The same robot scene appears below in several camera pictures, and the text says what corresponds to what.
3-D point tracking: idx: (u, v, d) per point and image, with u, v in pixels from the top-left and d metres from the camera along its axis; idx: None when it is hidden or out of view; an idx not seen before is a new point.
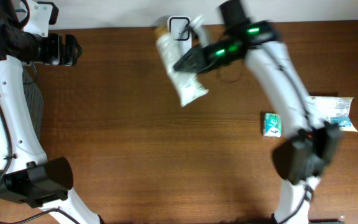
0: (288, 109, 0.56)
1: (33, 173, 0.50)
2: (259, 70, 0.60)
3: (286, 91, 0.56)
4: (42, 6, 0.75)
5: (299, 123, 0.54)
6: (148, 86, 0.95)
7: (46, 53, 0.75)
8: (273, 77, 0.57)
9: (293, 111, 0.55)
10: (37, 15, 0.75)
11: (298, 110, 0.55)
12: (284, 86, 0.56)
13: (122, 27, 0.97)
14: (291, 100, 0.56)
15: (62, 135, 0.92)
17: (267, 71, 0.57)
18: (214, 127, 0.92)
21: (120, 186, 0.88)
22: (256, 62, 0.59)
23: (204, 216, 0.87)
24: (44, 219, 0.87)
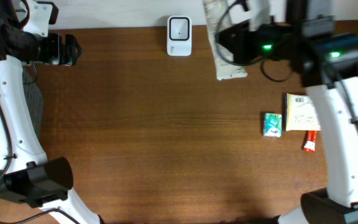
0: (345, 172, 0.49)
1: (33, 173, 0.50)
2: (325, 108, 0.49)
3: (352, 149, 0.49)
4: (42, 6, 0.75)
5: (353, 190, 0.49)
6: (149, 86, 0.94)
7: (46, 53, 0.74)
8: (340, 128, 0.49)
9: (352, 177, 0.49)
10: (38, 15, 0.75)
11: (357, 177, 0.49)
12: (350, 141, 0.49)
13: (123, 27, 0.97)
14: (355, 159, 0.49)
15: (62, 136, 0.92)
17: (335, 116, 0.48)
18: (214, 127, 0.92)
21: (120, 186, 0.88)
22: (318, 98, 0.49)
23: (204, 216, 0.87)
24: (44, 219, 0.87)
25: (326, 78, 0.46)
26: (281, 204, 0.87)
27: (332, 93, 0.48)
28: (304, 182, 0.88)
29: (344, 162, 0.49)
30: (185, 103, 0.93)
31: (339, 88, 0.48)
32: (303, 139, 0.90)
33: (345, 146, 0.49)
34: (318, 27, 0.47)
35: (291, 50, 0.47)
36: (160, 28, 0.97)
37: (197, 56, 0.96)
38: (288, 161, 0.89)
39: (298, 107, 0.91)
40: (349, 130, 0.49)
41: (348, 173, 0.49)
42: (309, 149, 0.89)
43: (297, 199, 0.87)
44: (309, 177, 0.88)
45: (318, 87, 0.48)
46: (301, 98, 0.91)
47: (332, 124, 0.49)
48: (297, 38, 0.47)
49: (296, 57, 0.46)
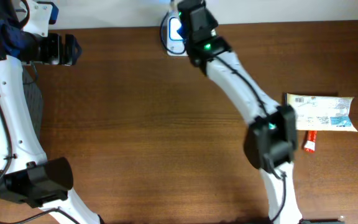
0: (247, 106, 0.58)
1: (33, 173, 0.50)
2: (215, 73, 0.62)
3: (242, 90, 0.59)
4: (42, 6, 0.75)
5: (257, 112, 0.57)
6: (148, 86, 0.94)
7: (46, 53, 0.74)
8: (227, 79, 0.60)
9: (249, 103, 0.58)
10: (37, 15, 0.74)
11: (252, 102, 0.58)
12: (240, 86, 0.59)
13: (123, 27, 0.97)
14: (246, 96, 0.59)
15: (62, 135, 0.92)
17: (227, 74, 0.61)
18: (214, 127, 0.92)
21: (120, 186, 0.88)
22: (212, 72, 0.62)
23: (204, 216, 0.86)
24: (43, 219, 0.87)
25: (225, 72, 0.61)
26: None
27: (217, 68, 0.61)
28: (304, 182, 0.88)
29: (245, 98, 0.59)
30: (185, 102, 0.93)
31: (225, 73, 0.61)
32: (303, 139, 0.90)
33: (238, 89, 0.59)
34: (205, 34, 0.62)
35: (189, 51, 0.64)
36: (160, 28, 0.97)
37: None
38: None
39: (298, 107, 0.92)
40: (237, 91, 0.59)
41: (248, 106, 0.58)
42: (309, 149, 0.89)
43: (297, 199, 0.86)
44: (309, 177, 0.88)
45: (217, 75, 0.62)
46: (301, 98, 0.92)
47: (234, 84, 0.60)
48: (189, 46, 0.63)
49: (192, 55, 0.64)
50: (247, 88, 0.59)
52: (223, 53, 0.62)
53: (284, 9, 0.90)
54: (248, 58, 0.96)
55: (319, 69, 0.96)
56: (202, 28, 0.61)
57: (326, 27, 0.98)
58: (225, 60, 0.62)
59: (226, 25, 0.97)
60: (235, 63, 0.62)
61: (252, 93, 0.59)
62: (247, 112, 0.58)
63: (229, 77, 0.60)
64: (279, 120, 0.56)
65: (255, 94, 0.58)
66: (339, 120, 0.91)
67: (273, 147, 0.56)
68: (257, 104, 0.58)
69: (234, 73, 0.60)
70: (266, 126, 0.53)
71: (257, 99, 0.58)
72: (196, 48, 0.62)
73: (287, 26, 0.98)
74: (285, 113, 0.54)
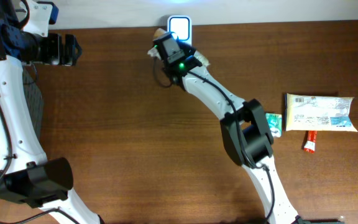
0: (219, 107, 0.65)
1: (33, 173, 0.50)
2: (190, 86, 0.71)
3: (211, 94, 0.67)
4: (42, 6, 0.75)
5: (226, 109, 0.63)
6: (149, 86, 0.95)
7: (46, 53, 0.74)
8: (201, 89, 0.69)
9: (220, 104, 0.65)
10: (38, 15, 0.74)
11: (222, 102, 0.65)
12: (211, 91, 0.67)
13: (123, 27, 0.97)
14: (216, 98, 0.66)
15: (62, 136, 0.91)
17: (199, 84, 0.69)
18: (214, 127, 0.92)
21: (120, 186, 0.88)
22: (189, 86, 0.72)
23: (204, 216, 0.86)
24: (44, 219, 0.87)
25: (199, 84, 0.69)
26: None
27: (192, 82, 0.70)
28: (305, 182, 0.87)
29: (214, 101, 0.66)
30: (184, 102, 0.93)
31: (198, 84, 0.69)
32: (303, 139, 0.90)
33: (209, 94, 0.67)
34: (177, 56, 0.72)
35: (168, 72, 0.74)
36: (160, 28, 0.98)
37: None
38: (288, 160, 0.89)
39: (298, 107, 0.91)
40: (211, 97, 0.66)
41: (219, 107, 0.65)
42: (309, 149, 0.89)
43: (297, 199, 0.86)
44: (309, 177, 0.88)
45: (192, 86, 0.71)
46: (301, 98, 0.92)
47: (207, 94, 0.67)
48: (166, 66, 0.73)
49: (171, 73, 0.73)
50: (216, 91, 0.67)
52: (195, 68, 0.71)
53: (284, 8, 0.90)
54: (248, 58, 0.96)
55: (318, 69, 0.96)
56: (174, 51, 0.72)
57: (325, 27, 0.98)
58: (197, 72, 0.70)
59: (226, 25, 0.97)
60: (206, 75, 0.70)
61: (220, 94, 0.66)
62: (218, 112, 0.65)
63: (201, 86, 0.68)
64: (250, 115, 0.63)
65: (224, 95, 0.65)
66: (339, 120, 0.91)
67: (249, 142, 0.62)
68: (226, 103, 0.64)
69: (204, 81, 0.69)
70: (236, 121, 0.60)
71: (226, 98, 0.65)
72: (173, 68, 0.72)
73: (287, 26, 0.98)
74: (254, 108, 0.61)
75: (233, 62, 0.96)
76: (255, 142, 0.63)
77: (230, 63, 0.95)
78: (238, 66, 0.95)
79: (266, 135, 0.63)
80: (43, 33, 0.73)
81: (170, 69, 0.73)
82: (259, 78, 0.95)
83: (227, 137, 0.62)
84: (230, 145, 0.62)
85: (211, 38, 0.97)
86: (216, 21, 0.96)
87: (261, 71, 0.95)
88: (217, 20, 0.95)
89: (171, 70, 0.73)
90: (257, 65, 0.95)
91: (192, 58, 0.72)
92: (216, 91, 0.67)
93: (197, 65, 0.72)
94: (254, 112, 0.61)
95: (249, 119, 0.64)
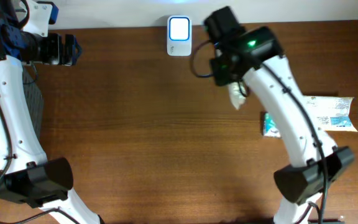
0: (271, 91, 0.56)
1: (33, 173, 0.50)
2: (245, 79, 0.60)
3: (294, 119, 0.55)
4: (42, 6, 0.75)
5: (308, 155, 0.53)
6: (149, 86, 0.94)
7: (46, 53, 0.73)
8: (275, 96, 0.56)
9: (301, 139, 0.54)
10: (38, 15, 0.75)
11: (307, 139, 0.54)
12: (293, 109, 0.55)
13: (123, 27, 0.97)
14: (299, 131, 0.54)
15: (62, 136, 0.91)
17: (277, 91, 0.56)
18: (214, 127, 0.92)
21: (120, 186, 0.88)
22: (256, 86, 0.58)
23: (204, 216, 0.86)
24: (44, 219, 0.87)
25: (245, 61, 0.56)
26: None
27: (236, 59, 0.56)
28: None
29: (263, 81, 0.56)
30: (185, 103, 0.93)
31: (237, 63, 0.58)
32: None
33: (286, 113, 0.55)
34: (214, 24, 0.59)
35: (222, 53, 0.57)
36: (160, 28, 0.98)
37: (197, 56, 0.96)
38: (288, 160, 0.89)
39: None
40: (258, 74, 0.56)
41: (276, 91, 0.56)
42: None
43: None
44: None
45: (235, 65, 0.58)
46: None
47: (252, 74, 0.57)
48: (239, 46, 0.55)
49: (224, 54, 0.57)
50: (301, 116, 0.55)
52: (265, 46, 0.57)
53: (284, 8, 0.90)
54: None
55: (319, 69, 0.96)
56: (206, 22, 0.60)
57: (326, 27, 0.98)
58: (271, 68, 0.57)
59: None
60: (288, 76, 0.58)
61: (307, 126, 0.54)
62: (273, 98, 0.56)
63: (279, 96, 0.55)
64: (334, 163, 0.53)
65: (313, 131, 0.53)
66: (339, 120, 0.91)
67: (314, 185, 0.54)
68: (313, 144, 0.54)
69: (284, 91, 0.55)
70: (325, 173, 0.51)
71: (316, 137, 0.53)
72: (230, 45, 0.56)
73: (288, 26, 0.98)
74: (344, 157, 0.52)
75: None
76: (320, 188, 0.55)
77: None
78: None
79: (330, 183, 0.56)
80: (43, 32, 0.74)
81: (224, 47, 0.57)
82: None
83: (299, 186, 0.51)
84: (293, 191, 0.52)
85: (211, 38, 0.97)
86: None
87: None
88: None
89: (224, 48, 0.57)
90: None
91: (239, 25, 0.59)
92: (301, 117, 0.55)
93: (270, 43, 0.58)
94: (344, 163, 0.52)
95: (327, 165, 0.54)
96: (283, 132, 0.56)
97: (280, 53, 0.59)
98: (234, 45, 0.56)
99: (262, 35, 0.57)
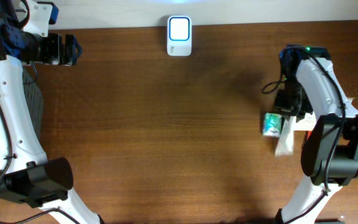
0: (312, 72, 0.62)
1: (33, 173, 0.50)
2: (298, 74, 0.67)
3: (324, 88, 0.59)
4: (42, 7, 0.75)
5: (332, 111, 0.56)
6: (149, 86, 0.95)
7: (46, 53, 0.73)
8: (314, 76, 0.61)
9: (329, 102, 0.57)
10: (38, 14, 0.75)
11: (333, 102, 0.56)
12: (326, 83, 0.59)
13: (122, 27, 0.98)
14: (327, 95, 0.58)
15: (62, 135, 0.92)
17: (317, 72, 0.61)
18: (214, 127, 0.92)
21: (120, 186, 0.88)
22: (303, 73, 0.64)
23: (204, 216, 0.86)
24: (43, 219, 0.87)
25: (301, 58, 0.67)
26: (281, 205, 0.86)
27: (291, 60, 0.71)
28: None
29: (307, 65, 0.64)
30: (185, 103, 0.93)
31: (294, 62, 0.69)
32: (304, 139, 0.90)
33: (320, 84, 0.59)
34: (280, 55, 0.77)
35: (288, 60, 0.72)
36: (160, 28, 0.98)
37: (197, 56, 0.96)
38: (288, 160, 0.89)
39: None
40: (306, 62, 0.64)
41: (317, 73, 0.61)
42: None
43: None
44: None
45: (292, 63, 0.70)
46: None
47: (301, 64, 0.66)
48: (300, 50, 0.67)
49: (283, 60, 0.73)
50: (331, 86, 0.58)
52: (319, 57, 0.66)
53: (284, 8, 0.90)
54: (248, 58, 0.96)
55: None
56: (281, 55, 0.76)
57: (325, 27, 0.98)
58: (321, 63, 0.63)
59: (226, 25, 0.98)
60: (328, 69, 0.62)
61: (336, 93, 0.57)
62: (312, 76, 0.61)
63: (317, 74, 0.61)
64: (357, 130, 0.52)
65: (340, 96, 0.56)
66: None
67: (335, 155, 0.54)
68: (336, 105, 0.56)
69: (324, 72, 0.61)
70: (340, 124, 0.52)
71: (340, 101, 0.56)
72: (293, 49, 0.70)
73: (288, 26, 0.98)
74: None
75: (233, 63, 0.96)
76: (343, 160, 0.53)
77: (230, 63, 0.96)
78: (238, 66, 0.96)
79: None
80: (43, 32, 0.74)
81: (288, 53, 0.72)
82: (259, 78, 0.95)
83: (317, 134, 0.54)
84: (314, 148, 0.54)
85: (211, 38, 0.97)
86: (216, 21, 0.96)
87: (262, 71, 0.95)
88: (217, 20, 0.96)
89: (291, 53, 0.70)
90: (257, 65, 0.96)
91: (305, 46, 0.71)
92: (332, 88, 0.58)
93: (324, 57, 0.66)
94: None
95: (351, 136, 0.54)
96: (316, 104, 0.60)
97: (329, 58, 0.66)
98: (298, 50, 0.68)
99: (319, 49, 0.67)
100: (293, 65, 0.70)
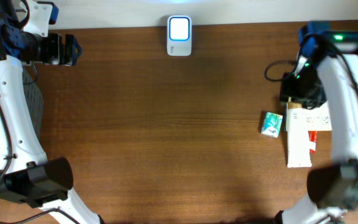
0: (340, 82, 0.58)
1: (33, 173, 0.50)
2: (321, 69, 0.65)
3: (352, 116, 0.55)
4: (42, 7, 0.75)
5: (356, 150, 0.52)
6: (149, 86, 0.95)
7: (46, 53, 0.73)
8: (344, 89, 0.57)
9: (352, 136, 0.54)
10: (38, 14, 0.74)
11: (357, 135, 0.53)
12: (353, 104, 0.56)
13: (123, 27, 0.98)
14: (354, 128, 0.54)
15: (62, 135, 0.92)
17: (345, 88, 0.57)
18: (214, 127, 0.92)
21: (120, 186, 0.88)
22: (329, 78, 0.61)
23: (204, 216, 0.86)
24: (43, 219, 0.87)
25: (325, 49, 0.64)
26: (281, 204, 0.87)
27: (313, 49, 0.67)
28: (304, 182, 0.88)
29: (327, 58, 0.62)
30: (185, 103, 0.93)
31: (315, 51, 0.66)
32: None
33: (348, 109, 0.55)
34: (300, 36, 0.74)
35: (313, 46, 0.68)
36: (160, 28, 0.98)
37: (197, 55, 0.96)
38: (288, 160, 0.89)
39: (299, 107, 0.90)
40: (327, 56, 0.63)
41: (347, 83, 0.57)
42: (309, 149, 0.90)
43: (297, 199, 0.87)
44: None
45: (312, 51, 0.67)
46: None
47: (325, 58, 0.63)
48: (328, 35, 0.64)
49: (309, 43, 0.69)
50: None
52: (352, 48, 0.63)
53: (285, 9, 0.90)
54: (248, 58, 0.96)
55: None
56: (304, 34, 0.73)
57: None
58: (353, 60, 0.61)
59: (226, 25, 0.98)
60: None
61: None
62: (339, 86, 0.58)
63: (345, 90, 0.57)
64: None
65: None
66: None
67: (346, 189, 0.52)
68: None
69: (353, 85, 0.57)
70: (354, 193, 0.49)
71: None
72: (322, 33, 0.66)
73: (288, 26, 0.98)
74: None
75: (233, 63, 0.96)
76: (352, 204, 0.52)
77: (231, 63, 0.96)
78: (238, 66, 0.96)
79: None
80: (43, 32, 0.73)
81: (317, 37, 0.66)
82: (259, 78, 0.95)
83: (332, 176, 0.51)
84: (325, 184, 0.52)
85: (211, 38, 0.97)
86: (217, 21, 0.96)
87: (262, 71, 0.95)
88: (217, 20, 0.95)
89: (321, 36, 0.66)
90: (257, 65, 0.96)
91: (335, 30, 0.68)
92: None
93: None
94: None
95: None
96: (339, 127, 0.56)
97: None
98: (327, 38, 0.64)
99: (355, 37, 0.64)
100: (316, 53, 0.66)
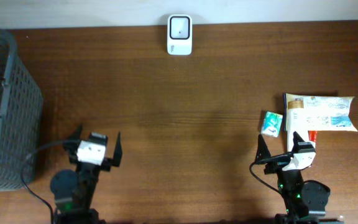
0: (308, 204, 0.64)
1: None
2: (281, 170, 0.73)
3: (308, 194, 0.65)
4: (97, 147, 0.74)
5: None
6: (148, 85, 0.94)
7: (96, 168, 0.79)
8: (309, 199, 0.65)
9: (309, 203, 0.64)
10: (86, 155, 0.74)
11: (313, 202, 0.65)
12: (311, 188, 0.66)
13: (123, 26, 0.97)
14: (318, 198, 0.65)
15: (62, 135, 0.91)
17: (312, 203, 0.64)
18: (214, 127, 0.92)
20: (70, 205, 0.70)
21: (120, 186, 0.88)
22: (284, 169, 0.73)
23: (204, 216, 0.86)
24: (43, 218, 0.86)
25: (293, 177, 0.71)
26: (280, 203, 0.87)
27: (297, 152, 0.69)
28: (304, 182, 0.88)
29: (293, 172, 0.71)
30: (185, 102, 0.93)
31: (314, 204, 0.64)
32: None
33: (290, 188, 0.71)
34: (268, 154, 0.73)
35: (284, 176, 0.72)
36: (161, 27, 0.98)
37: (197, 55, 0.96)
38: None
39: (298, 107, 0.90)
40: (291, 172, 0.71)
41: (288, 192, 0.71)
42: None
43: None
44: (308, 177, 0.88)
45: (316, 198, 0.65)
46: (301, 99, 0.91)
47: (286, 195, 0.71)
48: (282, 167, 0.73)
49: (285, 171, 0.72)
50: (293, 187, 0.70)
52: (299, 152, 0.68)
53: (285, 9, 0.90)
54: (248, 57, 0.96)
55: (319, 69, 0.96)
56: (264, 152, 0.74)
57: (326, 27, 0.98)
58: (291, 170, 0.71)
59: (227, 24, 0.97)
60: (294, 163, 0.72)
61: (321, 194, 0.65)
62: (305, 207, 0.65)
63: (311, 205, 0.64)
64: None
65: (321, 200, 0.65)
66: (339, 120, 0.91)
67: None
68: (312, 208, 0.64)
69: (309, 202, 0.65)
70: None
71: (317, 203, 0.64)
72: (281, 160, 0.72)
73: (288, 26, 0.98)
74: None
75: (233, 62, 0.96)
76: None
77: (231, 63, 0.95)
78: (239, 66, 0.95)
79: None
80: (95, 168, 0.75)
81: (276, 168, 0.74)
82: (259, 78, 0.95)
83: None
84: None
85: (211, 37, 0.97)
86: (217, 20, 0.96)
87: (261, 71, 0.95)
88: (218, 19, 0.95)
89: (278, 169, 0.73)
90: (257, 65, 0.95)
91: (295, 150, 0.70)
92: (311, 191, 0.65)
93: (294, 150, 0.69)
94: None
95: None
96: (313, 200, 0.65)
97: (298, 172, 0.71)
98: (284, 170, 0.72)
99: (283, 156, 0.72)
100: (280, 177, 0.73)
